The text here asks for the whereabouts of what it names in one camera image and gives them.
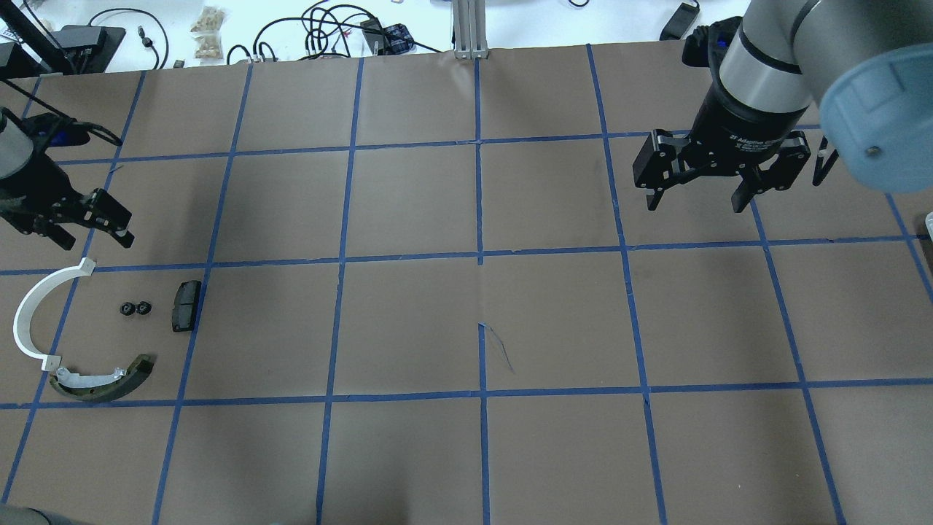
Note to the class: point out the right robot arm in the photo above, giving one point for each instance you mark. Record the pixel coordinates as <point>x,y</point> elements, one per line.
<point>866,65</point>

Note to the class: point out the olive brake shoe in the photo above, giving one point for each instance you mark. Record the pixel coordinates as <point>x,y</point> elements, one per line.
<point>103,388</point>

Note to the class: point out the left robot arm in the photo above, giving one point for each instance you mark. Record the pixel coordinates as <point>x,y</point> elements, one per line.
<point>16,147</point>

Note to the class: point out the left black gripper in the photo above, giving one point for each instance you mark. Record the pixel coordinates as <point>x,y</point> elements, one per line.
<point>33,191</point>

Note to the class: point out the black brake pad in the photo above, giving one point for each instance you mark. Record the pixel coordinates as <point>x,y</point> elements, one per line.
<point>186,306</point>

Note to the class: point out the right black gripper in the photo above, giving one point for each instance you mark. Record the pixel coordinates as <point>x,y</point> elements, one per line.
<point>738,122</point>

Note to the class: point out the white curved plastic part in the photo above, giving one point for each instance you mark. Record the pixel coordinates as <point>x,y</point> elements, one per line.
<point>23,318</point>

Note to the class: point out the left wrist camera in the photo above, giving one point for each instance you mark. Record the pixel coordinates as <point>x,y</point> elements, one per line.
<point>48,130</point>

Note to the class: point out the black power adapter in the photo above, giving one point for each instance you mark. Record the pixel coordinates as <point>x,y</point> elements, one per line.
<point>682,19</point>

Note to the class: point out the aluminium frame post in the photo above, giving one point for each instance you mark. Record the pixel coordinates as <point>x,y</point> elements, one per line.
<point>469,29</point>

